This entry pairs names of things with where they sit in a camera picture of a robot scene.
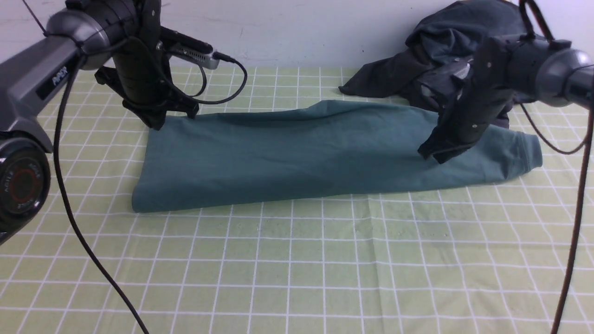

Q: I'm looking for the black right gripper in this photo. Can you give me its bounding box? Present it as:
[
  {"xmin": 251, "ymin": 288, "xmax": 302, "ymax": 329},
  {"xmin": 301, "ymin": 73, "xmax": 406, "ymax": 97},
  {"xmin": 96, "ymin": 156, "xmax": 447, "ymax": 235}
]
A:
[{"xmin": 418, "ymin": 35, "xmax": 523, "ymax": 164}]

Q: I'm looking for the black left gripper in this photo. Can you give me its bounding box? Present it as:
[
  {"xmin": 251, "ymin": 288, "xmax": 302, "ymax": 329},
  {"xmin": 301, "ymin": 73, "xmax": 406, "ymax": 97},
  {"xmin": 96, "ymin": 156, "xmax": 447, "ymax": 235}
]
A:
[{"xmin": 95, "ymin": 0, "xmax": 200, "ymax": 131}]

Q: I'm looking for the green long-sleeved shirt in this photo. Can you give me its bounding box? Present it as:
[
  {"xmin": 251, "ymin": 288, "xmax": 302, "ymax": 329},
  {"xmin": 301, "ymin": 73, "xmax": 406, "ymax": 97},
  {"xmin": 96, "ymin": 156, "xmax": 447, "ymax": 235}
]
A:
[{"xmin": 131, "ymin": 101, "xmax": 543, "ymax": 213}]

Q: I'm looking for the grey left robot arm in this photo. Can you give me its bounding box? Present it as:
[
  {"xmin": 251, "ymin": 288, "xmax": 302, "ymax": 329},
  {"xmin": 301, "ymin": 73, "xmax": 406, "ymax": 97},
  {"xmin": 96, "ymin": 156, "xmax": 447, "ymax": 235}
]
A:
[{"xmin": 0, "ymin": 0, "xmax": 213, "ymax": 242}]

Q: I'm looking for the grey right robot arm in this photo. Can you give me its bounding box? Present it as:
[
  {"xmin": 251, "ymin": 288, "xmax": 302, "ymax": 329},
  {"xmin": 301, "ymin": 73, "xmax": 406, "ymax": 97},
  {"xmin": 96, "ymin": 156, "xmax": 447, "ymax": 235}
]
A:
[{"xmin": 418, "ymin": 35, "xmax": 593, "ymax": 164}]

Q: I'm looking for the dark brown crumpled garment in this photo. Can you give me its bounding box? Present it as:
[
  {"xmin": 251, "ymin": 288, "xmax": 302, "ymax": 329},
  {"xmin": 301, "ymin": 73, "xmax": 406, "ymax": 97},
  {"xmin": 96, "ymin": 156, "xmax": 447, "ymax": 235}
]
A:
[{"xmin": 339, "ymin": 45, "xmax": 473, "ymax": 114}]

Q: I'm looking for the dark grey crumpled garment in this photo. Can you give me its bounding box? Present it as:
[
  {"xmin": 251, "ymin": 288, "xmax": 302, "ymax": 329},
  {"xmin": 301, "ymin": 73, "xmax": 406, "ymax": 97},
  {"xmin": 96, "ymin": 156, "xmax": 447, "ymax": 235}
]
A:
[{"xmin": 404, "ymin": 0, "xmax": 548, "ymax": 112}]

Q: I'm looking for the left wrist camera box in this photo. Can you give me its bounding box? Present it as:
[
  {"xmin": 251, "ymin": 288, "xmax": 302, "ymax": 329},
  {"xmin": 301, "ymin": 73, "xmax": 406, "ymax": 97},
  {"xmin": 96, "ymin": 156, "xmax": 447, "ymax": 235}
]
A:
[{"xmin": 160, "ymin": 26, "xmax": 236, "ymax": 70}]

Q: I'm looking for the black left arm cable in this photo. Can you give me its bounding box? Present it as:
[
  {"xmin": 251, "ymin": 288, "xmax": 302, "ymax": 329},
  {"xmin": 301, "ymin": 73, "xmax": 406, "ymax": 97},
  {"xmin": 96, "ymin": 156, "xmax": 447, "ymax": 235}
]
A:
[{"xmin": 21, "ymin": 0, "xmax": 249, "ymax": 334}]

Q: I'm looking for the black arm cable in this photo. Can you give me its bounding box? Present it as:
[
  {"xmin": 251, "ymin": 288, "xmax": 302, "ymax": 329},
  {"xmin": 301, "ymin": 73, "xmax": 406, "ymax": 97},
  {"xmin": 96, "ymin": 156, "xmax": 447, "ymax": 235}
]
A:
[
  {"xmin": 21, "ymin": 0, "xmax": 249, "ymax": 334},
  {"xmin": 517, "ymin": 0, "xmax": 594, "ymax": 334}
]

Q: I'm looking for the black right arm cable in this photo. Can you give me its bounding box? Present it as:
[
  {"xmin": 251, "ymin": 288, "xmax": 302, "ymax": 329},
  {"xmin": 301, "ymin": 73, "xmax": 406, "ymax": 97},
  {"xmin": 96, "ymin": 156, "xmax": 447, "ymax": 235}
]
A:
[{"xmin": 517, "ymin": 0, "xmax": 594, "ymax": 334}]

